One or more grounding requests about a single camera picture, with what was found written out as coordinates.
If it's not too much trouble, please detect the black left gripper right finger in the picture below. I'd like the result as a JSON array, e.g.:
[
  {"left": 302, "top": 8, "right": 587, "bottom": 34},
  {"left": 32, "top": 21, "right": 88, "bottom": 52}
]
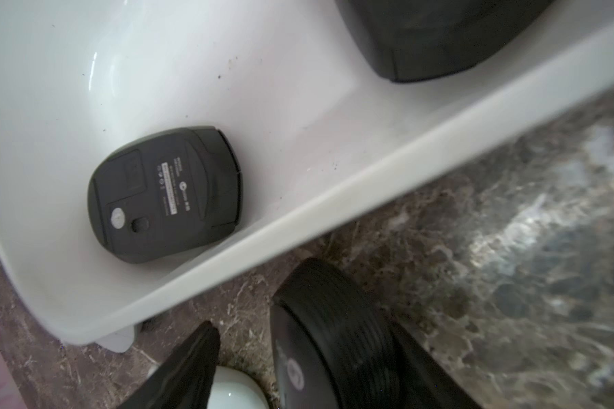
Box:
[{"left": 391, "top": 322, "right": 481, "bottom": 409}]

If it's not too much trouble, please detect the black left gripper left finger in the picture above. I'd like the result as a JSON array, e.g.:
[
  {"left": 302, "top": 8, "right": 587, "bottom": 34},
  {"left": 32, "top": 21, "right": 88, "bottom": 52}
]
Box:
[{"left": 119, "top": 321, "right": 220, "bottom": 409}]

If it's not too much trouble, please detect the black computer mouse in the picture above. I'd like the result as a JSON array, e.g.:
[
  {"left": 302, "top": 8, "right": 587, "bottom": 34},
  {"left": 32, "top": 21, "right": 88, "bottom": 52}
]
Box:
[{"left": 269, "top": 258, "right": 400, "bottom": 408}]

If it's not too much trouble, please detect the white plastic storage box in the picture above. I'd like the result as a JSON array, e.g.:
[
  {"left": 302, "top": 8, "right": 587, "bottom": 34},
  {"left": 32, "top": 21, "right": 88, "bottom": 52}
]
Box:
[{"left": 0, "top": 1, "right": 614, "bottom": 345}]

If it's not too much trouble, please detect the black mouse in box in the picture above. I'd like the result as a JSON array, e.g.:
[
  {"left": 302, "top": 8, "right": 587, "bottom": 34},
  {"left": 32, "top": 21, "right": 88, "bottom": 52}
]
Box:
[
  {"left": 336, "top": 0, "right": 553, "bottom": 83},
  {"left": 87, "top": 126, "right": 243, "bottom": 263}
]

